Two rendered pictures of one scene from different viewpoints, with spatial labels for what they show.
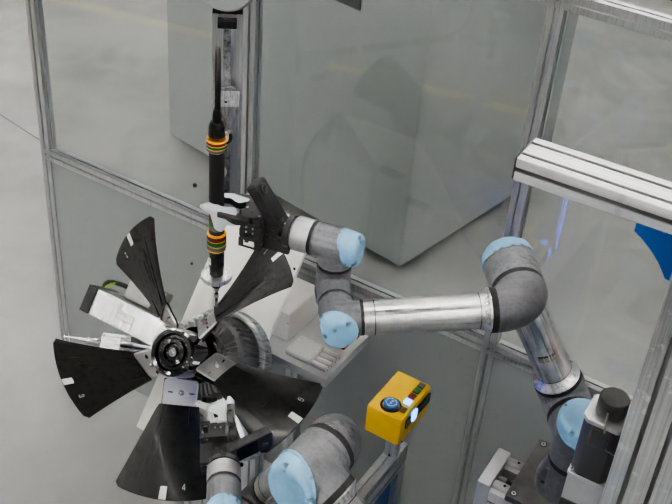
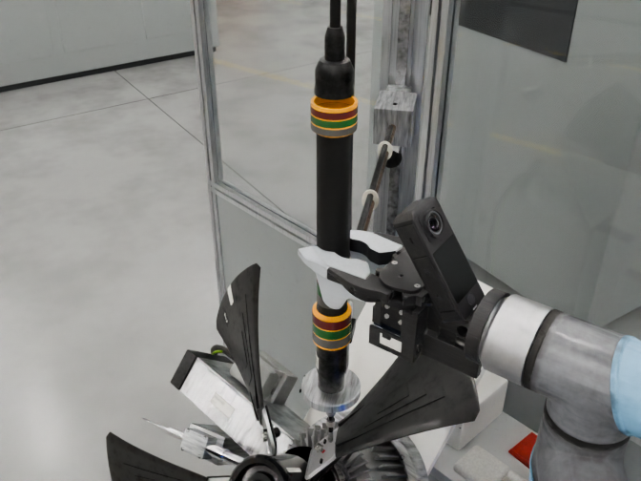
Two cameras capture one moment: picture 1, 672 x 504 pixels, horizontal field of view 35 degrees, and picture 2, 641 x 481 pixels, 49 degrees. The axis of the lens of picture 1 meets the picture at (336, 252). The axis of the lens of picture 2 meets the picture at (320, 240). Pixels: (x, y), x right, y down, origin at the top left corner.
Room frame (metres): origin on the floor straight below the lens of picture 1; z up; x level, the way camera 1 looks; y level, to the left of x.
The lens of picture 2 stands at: (1.35, 0.10, 2.07)
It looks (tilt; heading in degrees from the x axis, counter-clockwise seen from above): 33 degrees down; 17
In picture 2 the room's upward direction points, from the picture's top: straight up
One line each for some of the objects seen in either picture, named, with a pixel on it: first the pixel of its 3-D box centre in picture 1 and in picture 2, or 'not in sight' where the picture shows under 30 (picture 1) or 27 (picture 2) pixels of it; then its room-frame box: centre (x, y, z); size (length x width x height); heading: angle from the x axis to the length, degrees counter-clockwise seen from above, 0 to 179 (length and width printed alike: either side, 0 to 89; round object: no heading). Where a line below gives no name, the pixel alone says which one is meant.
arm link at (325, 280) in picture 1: (333, 286); (579, 468); (1.83, 0.00, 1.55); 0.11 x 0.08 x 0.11; 7
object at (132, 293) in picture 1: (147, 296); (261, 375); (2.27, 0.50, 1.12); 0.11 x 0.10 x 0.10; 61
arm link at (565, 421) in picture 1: (578, 433); not in sight; (1.80, -0.59, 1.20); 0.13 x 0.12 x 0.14; 7
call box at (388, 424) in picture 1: (397, 409); not in sight; (2.02, -0.19, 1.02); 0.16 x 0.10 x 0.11; 151
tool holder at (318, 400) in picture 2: (216, 257); (332, 355); (1.95, 0.27, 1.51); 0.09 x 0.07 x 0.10; 6
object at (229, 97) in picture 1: (226, 109); (395, 116); (2.56, 0.33, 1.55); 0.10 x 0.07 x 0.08; 6
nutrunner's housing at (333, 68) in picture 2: (216, 202); (332, 248); (1.94, 0.27, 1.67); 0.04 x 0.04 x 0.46
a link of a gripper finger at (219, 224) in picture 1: (218, 219); (332, 282); (1.91, 0.26, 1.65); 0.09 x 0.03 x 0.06; 79
